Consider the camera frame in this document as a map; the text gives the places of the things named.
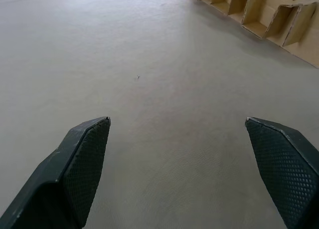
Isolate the cardboard divider box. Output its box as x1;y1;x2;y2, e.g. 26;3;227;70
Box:
184;0;319;69

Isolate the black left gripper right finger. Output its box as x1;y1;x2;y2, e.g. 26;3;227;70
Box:
244;117;319;229

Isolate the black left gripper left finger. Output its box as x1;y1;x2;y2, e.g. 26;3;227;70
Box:
0;116;111;229

